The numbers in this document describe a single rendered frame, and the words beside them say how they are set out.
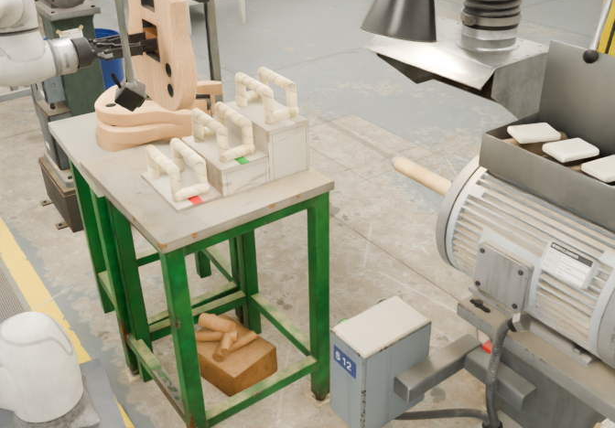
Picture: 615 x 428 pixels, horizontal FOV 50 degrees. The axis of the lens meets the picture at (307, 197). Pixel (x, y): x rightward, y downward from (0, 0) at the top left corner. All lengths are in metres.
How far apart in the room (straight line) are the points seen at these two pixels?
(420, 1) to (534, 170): 0.34
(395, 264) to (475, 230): 2.12
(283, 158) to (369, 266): 1.33
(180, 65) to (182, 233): 0.45
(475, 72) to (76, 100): 2.71
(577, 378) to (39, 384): 1.06
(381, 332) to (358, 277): 2.00
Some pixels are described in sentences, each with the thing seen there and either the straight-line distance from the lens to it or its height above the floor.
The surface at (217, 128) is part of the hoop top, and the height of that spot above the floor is 1.13.
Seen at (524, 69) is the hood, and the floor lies 1.51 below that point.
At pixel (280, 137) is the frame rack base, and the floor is 1.07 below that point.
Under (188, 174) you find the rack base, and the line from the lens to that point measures 2.10.
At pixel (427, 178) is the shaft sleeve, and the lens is 1.36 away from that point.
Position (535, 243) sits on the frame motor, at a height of 1.31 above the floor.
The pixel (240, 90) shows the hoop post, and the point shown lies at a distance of 2.11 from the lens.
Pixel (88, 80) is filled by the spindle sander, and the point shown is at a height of 0.75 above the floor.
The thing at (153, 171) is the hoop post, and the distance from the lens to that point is 2.07.
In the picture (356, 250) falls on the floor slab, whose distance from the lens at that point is 3.36.
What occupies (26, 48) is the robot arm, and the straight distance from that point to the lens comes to 1.73.
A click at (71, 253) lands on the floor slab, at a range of 3.58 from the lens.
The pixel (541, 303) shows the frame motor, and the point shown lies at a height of 1.22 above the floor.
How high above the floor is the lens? 1.90
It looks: 30 degrees down
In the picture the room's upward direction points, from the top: 1 degrees counter-clockwise
